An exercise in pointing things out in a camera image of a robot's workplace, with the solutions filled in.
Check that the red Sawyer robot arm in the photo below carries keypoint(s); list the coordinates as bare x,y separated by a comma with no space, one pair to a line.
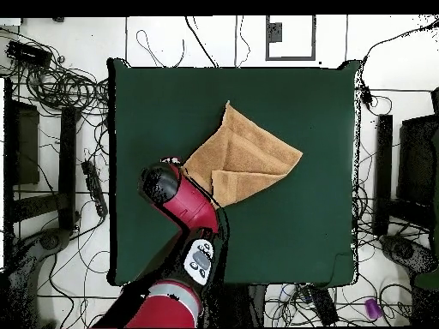
192,205

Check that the black rectangular device box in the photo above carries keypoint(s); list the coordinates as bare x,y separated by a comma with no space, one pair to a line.
29,54

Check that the black power strip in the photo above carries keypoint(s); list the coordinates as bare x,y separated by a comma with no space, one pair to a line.
322,305
94,188

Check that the small dark grey plate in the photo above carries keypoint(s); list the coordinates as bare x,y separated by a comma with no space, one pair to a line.
274,32

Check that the dark grey stand foot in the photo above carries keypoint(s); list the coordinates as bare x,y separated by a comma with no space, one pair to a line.
53,240
404,252

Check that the orange terry towel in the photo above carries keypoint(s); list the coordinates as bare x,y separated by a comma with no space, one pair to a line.
247,150

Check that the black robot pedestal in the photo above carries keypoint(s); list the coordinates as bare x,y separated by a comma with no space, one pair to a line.
255,305

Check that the purple plastic object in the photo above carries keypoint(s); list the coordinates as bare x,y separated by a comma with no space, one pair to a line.
373,308

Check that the dark flat panel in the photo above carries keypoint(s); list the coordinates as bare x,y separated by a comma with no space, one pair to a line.
27,144
416,161

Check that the grey square floor frame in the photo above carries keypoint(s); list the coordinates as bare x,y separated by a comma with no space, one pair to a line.
312,37

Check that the black upright stand post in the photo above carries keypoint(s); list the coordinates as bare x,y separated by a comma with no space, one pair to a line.
67,164
383,171

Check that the dark green table cloth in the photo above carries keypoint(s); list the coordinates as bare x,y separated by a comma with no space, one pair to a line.
154,102

